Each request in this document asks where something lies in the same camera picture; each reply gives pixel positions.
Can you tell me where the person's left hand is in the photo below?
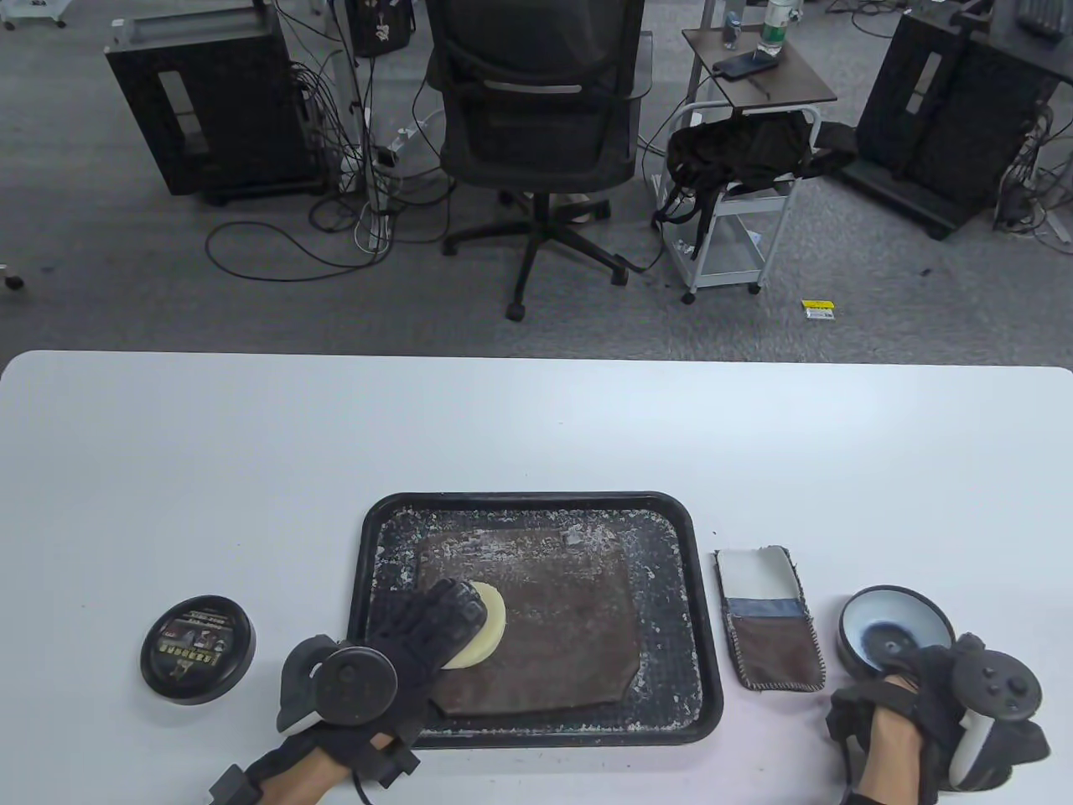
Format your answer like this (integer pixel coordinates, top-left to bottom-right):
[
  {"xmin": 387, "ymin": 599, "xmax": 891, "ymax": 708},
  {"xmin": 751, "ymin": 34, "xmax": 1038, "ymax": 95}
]
[{"xmin": 281, "ymin": 579, "xmax": 491, "ymax": 747}]

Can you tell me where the person's right hand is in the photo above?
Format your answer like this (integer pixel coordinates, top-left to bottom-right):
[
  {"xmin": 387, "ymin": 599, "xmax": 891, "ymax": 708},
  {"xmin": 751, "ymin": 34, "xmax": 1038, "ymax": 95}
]
[{"xmin": 876, "ymin": 633, "xmax": 1050, "ymax": 797}]

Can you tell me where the yellow round sponge pad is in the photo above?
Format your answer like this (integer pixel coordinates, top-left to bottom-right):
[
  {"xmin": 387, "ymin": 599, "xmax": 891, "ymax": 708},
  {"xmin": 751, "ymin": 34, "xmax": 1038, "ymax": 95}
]
[{"xmin": 440, "ymin": 581, "xmax": 508, "ymax": 670}]

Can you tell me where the black leather care cream tin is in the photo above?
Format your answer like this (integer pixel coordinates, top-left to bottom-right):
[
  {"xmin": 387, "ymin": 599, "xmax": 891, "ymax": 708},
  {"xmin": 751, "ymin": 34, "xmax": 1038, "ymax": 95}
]
[{"xmin": 838, "ymin": 585, "xmax": 956, "ymax": 678}]

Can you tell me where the brown leather bag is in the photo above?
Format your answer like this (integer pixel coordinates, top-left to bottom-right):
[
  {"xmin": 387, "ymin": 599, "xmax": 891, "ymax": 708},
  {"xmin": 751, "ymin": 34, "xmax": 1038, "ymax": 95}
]
[{"xmin": 415, "ymin": 527, "xmax": 642, "ymax": 718}]

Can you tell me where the white grey cloth swatch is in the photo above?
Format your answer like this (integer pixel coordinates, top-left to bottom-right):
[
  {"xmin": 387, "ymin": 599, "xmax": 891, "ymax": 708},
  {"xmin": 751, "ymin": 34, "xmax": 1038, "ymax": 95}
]
[{"xmin": 714, "ymin": 545, "xmax": 827, "ymax": 693}]

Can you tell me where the black round labelled tin lid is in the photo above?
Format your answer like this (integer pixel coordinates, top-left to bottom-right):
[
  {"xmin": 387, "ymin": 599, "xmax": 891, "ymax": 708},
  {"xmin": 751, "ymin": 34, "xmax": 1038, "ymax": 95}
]
[{"xmin": 141, "ymin": 595, "xmax": 257, "ymax": 705}]

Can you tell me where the person's right forearm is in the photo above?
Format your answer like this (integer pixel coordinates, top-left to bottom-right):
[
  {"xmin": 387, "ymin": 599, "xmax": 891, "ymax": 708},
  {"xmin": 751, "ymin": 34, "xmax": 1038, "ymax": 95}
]
[{"xmin": 826, "ymin": 678, "xmax": 940, "ymax": 805}]

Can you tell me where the person's left forearm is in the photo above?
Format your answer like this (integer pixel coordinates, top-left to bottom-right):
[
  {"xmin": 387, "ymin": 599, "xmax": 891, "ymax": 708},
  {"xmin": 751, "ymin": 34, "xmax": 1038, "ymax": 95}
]
[{"xmin": 210, "ymin": 725, "xmax": 420, "ymax": 805}]

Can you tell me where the black white hand controller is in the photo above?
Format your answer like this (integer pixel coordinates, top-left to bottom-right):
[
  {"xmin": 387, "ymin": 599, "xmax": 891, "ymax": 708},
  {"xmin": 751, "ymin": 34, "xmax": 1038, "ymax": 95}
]
[
  {"xmin": 277, "ymin": 635, "xmax": 399, "ymax": 735},
  {"xmin": 947, "ymin": 646, "xmax": 1044, "ymax": 789}
]

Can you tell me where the black plastic tray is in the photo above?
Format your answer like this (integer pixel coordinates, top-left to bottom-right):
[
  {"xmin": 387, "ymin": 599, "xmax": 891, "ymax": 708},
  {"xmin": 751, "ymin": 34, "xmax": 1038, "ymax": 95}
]
[{"xmin": 344, "ymin": 491, "xmax": 723, "ymax": 750}]

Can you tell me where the white power strip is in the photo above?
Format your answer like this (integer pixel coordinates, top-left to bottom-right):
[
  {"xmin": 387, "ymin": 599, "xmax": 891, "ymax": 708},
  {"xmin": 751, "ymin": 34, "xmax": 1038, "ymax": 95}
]
[{"xmin": 356, "ymin": 205, "xmax": 395, "ymax": 252}]

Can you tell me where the white rolling cart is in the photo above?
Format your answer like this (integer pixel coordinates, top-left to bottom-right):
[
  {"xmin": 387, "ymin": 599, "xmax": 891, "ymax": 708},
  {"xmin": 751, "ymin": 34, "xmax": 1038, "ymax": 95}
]
[{"xmin": 662, "ymin": 101, "xmax": 821, "ymax": 304}]

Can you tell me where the black mesh office chair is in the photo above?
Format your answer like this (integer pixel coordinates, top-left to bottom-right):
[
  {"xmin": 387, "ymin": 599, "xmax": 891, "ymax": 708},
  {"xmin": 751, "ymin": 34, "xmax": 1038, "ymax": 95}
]
[{"xmin": 426, "ymin": 0, "xmax": 656, "ymax": 319}]

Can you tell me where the white desk leg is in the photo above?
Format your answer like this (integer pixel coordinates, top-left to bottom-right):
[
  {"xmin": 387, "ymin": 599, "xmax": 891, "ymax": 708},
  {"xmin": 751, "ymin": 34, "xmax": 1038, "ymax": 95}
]
[{"xmin": 331, "ymin": 0, "xmax": 378, "ymax": 219}]

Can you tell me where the black wheeled cabinet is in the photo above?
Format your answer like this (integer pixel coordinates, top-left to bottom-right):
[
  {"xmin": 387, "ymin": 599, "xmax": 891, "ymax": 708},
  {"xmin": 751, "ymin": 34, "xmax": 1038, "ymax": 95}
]
[
  {"xmin": 105, "ymin": 0, "xmax": 324, "ymax": 206},
  {"xmin": 842, "ymin": 0, "xmax": 1073, "ymax": 240}
]

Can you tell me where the black backpack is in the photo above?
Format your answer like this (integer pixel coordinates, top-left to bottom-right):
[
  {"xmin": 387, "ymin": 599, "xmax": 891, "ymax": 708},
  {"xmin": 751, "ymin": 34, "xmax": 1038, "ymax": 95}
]
[{"xmin": 652, "ymin": 112, "xmax": 858, "ymax": 257}]

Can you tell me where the black pouch white print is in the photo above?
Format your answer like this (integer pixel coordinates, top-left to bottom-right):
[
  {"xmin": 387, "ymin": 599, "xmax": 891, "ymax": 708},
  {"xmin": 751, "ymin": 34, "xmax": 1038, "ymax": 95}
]
[{"xmin": 344, "ymin": 0, "xmax": 416, "ymax": 58}]

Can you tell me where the brown side table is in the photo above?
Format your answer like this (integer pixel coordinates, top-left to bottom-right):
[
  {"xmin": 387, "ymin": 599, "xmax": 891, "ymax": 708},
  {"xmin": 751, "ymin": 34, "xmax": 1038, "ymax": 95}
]
[{"xmin": 682, "ymin": 25, "xmax": 837, "ymax": 110}]

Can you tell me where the black smartphone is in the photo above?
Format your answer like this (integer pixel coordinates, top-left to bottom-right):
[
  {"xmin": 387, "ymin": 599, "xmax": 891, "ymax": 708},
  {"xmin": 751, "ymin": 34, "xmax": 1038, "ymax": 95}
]
[{"xmin": 714, "ymin": 52, "xmax": 780, "ymax": 81}]

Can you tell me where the clear bottle green label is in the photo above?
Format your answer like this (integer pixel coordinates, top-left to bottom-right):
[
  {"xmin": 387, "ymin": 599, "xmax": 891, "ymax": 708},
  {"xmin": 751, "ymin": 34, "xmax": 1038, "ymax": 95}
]
[{"xmin": 759, "ymin": 0, "xmax": 796, "ymax": 58}]

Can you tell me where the white wheeled base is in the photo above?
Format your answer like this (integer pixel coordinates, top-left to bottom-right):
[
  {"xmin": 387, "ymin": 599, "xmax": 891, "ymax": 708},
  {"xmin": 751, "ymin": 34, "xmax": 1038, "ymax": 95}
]
[{"xmin": 0, "ymin": 0, "xmax": 68, "ymax": 30}]

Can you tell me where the black wrist camera unit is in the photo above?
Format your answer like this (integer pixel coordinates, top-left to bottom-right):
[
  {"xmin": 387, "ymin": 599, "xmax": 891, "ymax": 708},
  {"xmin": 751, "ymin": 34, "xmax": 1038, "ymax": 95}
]
[
  {"xmin": 210, "ymin": 763, "xmax": 257, "ymax": 805},
  {"xmin": 826, "ymin": 683, "xmax": 877, "ymax": 760}
]

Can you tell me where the black looped floor cable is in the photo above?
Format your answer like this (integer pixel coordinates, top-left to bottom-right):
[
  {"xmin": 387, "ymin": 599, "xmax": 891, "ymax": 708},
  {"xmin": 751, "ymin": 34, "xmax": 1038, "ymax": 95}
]
[{"xmin": 205, "ymin": 220, "xmax": 395, "ymax": 282}]

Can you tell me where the tangled cable bundle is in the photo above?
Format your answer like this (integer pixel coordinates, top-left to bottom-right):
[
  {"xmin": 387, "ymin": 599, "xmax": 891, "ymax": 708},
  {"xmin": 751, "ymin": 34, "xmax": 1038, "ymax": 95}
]
[{"xmin": 993, "ymin": 101, "xmax": 1073, "ymax": 252}]

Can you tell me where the black cable bundle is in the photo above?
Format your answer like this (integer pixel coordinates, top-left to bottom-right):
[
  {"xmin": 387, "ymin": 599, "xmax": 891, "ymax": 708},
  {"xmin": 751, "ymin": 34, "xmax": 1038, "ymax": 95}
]
[{"xmin": 277, "ymin": 0, "xmax": 374, "ymax": 231}]

